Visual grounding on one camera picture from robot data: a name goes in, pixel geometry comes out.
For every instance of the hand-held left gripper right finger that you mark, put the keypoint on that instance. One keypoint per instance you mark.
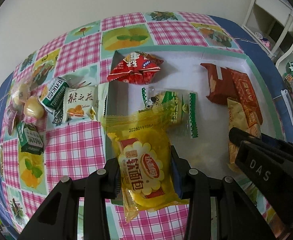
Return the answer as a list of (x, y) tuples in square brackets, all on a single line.
[(177, 182)]

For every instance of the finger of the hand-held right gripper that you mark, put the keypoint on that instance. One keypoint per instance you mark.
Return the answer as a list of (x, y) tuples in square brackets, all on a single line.
[(239, 135)]

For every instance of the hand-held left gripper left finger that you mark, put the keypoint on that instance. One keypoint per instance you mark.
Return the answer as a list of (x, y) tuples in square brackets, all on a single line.
[(114, 180)]

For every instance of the orange snack packet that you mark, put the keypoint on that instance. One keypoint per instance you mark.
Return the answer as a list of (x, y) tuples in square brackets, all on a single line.
[(254, 125)]

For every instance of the cream triangular snack packet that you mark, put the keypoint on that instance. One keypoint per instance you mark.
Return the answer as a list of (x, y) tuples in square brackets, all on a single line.
[(236, 115)]

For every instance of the yellow bread packet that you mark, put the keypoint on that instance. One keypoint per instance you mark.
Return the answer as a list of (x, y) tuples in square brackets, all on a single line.
[(141, 165)]

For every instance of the large red snack packet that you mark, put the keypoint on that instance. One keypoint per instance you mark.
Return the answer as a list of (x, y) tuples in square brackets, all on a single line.
[(246, 95)]

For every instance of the dark red snack packet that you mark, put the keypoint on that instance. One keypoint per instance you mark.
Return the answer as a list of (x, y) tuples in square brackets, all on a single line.
[(219, 85)]

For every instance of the clear packet with green trim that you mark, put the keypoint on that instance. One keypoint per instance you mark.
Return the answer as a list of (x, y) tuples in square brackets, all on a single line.
[(174, 105)]

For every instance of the white packet with orange fruits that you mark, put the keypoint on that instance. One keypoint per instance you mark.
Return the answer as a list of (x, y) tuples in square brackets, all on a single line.
[(79, 102)]

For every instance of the white tray with green rim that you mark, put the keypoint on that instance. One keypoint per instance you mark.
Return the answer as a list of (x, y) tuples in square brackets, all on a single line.
[(181, 70)]

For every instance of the green drink carton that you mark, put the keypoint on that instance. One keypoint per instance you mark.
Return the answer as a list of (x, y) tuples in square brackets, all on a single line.
[(30, 138)]

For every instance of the green and white snack packet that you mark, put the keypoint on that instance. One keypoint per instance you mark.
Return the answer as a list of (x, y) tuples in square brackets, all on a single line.
[(52, 93)]

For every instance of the cream round pastry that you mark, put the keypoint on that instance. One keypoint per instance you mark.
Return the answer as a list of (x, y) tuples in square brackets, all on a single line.
[(34, 107)]

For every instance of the red peanut packet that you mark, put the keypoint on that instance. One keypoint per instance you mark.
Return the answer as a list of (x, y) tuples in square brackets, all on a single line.
[(134, 70)]

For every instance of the clear white bun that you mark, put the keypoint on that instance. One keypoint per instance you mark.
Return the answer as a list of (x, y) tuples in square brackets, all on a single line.
[(20, 91)]

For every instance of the pink checked patchwork tablecloth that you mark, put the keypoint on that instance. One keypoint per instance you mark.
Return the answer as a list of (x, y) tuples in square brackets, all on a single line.
[(74, 140)]

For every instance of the purple snack packet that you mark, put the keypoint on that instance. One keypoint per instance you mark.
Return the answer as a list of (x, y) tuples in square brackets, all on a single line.
[(10, 120)]

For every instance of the white shelf unit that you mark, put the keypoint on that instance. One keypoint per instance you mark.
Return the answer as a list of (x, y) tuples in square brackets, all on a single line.
[(269, 5)]

